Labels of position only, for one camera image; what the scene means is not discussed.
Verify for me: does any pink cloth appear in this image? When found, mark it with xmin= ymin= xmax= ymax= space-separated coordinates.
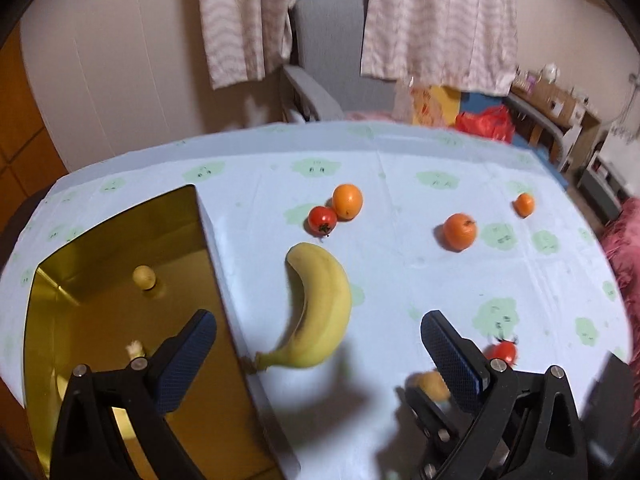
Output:
xmin=344 ymin=110 xmax=401 ymax=123

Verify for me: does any red plastic bag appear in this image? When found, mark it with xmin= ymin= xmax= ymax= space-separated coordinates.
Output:
xmin=454 ymin=105 xmax=516 ymax=145

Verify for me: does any red tomato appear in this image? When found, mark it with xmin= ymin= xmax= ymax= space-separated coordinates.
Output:
xmin=484 ymin=340 xmax=520 ymax=366
xmin=307 ymin=205 xmax=338 ymax=237

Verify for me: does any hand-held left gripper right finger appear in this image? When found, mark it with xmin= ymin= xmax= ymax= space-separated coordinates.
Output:
xmin=420 ymin=310 xmax=590 ymax=480

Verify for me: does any large orange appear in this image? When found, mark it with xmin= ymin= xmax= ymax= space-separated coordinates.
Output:
xmin=443 ymin=213 xmax=478 ymax=252

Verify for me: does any small round yellow fruit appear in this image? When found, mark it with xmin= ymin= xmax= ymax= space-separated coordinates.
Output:
xmin=412 ymin=370 xmax=451 ymax=403
xmin=132 ymin=265 xmax=157 ymax=291

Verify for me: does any pink fluffy blanket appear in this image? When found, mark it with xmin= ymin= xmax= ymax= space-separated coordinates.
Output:
xmin=600 ymin=197 xmax=640 ymax=321

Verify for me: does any smooth orange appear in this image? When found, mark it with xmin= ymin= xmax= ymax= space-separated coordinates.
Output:
xmin=332 ymin=183 xmax=363 ymax=221

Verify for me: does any light blue cloud-print tablecloth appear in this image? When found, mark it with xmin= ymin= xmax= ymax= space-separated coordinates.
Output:
xmin=0 ymin=121 xmax=633 ymax=480

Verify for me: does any plain yellow banana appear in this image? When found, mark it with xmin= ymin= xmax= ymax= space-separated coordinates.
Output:
xmin=243 ymin=241 xmax=353 ymax=373

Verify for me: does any wooden cabinet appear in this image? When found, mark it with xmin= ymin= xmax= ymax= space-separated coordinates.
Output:
xmin=0 ymin=25 xmax=68 ymax=216

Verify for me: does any grey metal frame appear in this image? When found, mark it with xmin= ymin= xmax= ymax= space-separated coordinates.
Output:
xmin=505 ymin=92 xmax=583 ymax=171

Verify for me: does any grey office chair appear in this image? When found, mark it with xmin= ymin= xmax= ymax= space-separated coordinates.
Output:
xmin=281 ymin=0 xmax=401 ymax=123

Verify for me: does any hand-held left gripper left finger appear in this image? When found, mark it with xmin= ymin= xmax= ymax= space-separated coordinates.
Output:
xmin=50 ymin=309 xmax=218 ymax=480

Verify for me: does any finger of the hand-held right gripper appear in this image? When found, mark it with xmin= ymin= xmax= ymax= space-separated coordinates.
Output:
xmin=397 ymin=386 xmax=460 ymax=480

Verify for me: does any pink wavy hanging garment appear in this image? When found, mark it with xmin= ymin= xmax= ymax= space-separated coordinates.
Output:
xmin=196 ymin=0 xmax=519 ymax=96

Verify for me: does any gold tin box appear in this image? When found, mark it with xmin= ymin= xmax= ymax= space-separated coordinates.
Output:
xmin=22 ymin=184 xmax=303 ymax=480

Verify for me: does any wooden shelf with clutter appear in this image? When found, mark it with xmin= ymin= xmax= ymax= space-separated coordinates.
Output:
xmin=510 ymin=62 xmax=603 ymax=171

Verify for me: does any yellow board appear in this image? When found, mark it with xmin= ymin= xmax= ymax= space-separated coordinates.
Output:
xmin=430 ymin=85 xmax=461 ymax=128

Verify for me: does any printed clear plastic bag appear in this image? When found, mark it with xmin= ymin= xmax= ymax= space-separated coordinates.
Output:
xmin=392 ymin=77 xmax=436 ymax=126

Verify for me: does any white cabinet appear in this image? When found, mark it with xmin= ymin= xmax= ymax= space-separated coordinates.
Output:
xmin=580 ymin=120 xmax=640 ymax=221

